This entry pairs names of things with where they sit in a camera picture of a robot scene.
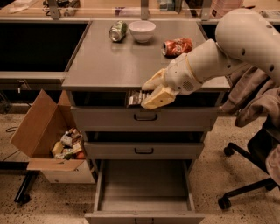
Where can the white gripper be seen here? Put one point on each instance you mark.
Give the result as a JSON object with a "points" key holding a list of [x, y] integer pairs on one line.
{"points": [[180, 75]]}

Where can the dark chocolate rxbar wrapper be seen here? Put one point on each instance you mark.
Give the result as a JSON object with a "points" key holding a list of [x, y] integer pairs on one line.
{"points": [[135, 98]]}

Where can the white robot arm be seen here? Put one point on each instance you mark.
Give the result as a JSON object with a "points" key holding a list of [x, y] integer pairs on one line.
{"points": [[242, 37]]}

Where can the grey top drawer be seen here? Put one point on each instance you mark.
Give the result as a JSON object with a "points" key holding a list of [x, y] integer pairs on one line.
{"points": [[111, 111]]}

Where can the grey drawer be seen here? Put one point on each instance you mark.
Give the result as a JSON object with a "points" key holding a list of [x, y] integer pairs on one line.
{"points": [[143, 192], [144, 145], [111, 111]]}

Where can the grey drawer cabinet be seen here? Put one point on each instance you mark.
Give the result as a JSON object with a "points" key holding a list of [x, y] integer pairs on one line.
{"points": [[103, 66]]}

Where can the grey middle drawer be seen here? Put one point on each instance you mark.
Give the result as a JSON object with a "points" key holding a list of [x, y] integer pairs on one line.
{"points": [[144, 145]]}

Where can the grey bottom drawer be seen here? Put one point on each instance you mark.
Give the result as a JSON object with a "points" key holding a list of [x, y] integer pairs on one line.
{"points": [[143, 192]]}

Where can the crushed orange soda can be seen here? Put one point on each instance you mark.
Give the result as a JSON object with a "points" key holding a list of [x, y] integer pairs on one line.
{"points": [[173, 48]]}

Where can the white ceramic bowl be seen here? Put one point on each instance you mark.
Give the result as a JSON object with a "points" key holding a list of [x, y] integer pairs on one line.
{"points": [[142, 31]]}

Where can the crushed green soda can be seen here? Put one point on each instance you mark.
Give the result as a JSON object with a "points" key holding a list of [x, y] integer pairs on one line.
{"points": [[118, 31]]}

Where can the grey jacket on chair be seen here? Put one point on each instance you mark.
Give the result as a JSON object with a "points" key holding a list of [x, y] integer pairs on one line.
{"points": [[253, 93]]}

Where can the pink storage box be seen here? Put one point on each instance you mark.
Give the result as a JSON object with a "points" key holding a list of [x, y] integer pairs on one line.
{"points": [[220, 7]]}

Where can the pile of snack packets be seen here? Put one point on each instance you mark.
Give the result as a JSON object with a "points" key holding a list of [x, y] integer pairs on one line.
{"points": [[70, 146]]}

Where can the black office chair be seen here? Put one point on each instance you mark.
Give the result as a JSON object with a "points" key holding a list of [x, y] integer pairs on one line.
{"points": [[259, 147]]}

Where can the open cardboard box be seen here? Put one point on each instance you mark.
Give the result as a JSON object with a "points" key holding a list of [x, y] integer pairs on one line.
{"points": [[44, 124]]}

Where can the black table leg base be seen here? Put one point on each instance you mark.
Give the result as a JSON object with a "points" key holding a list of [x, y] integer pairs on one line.
{"points": [[20, 168]]}

